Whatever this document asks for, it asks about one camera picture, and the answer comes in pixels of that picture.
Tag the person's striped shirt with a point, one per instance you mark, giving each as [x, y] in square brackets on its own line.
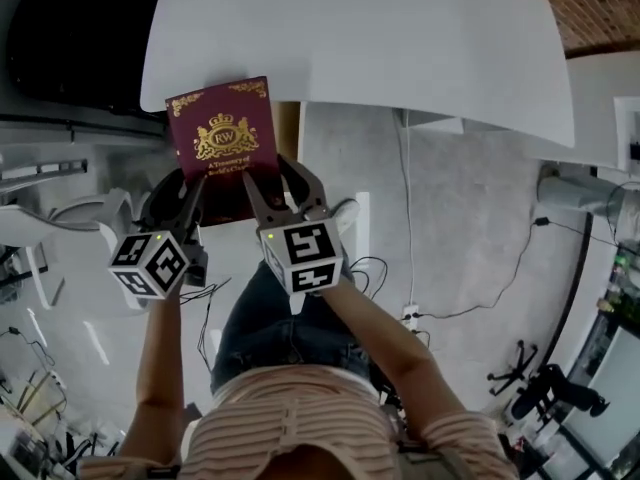
[300, 418]

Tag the white power strip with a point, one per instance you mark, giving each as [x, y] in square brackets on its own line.
[411, 317]

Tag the person's white shoe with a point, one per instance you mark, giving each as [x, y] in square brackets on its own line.
[346, 215]

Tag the person's left forearm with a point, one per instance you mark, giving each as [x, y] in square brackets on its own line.
[160, 363]

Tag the maroon book with gold crest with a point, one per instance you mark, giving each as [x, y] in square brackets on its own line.
[222, 133]

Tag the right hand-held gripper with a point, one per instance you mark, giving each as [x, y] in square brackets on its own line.
[305, 255]

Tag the white drawer with wooden inside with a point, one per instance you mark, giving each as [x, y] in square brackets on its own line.
[287, 128]

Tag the person's right forearm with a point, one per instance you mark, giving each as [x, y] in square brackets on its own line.
[390, 353]

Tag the large dark mat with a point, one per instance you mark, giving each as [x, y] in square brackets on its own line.
[75, 33]

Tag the grey metal rail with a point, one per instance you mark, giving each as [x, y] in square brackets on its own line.
[45, 168]

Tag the white desk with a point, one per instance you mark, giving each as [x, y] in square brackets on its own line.
[360, 33]

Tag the white chair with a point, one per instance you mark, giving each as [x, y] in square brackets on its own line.
[60, 228]

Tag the grey duct pipe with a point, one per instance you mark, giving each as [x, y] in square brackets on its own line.
[580, 198]

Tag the black office chair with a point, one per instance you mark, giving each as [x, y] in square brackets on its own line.
[550, 383]

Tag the person's blue jeans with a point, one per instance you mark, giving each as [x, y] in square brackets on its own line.
[270, 328]

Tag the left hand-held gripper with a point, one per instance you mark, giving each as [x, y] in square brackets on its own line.
[150, 265]

